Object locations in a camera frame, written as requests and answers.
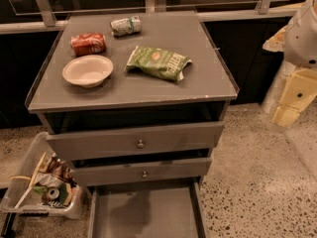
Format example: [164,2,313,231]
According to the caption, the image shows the metal railing with glass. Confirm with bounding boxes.
[0,0,317,36]

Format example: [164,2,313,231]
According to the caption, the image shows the white paper bowl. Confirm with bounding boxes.
[62,55,114,88]

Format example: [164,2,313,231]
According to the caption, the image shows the grey bottom drawer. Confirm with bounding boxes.
[87,178,209,238]

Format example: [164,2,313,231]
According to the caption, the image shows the red soda can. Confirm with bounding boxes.
[70,33,106,57]

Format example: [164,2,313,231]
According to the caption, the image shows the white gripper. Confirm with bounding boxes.
[263,27,317,127]

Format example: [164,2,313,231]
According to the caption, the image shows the brown snack wrapper in bin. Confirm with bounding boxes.
[39,153,74,183]

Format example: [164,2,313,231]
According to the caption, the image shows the grey drawer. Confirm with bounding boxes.
[71,158,211,186]
[87,178,209,238]
[47,122,224,161]

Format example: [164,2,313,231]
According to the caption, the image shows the clear plastic trash bin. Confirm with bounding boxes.
[1,132,83,219]

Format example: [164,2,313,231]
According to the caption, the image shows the grey drawer cabinet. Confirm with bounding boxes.
[24,11,240,238]

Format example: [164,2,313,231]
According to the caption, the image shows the grey top drawer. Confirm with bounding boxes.
[47,122,224,161]

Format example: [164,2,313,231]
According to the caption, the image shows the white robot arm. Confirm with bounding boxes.
[262,0,317,127]

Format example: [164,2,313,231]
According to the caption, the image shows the grey middle drawer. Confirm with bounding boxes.
[71,158,211,186]

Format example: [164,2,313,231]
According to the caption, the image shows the green jalapeno chip bag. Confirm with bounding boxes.
[125,46,192,81]

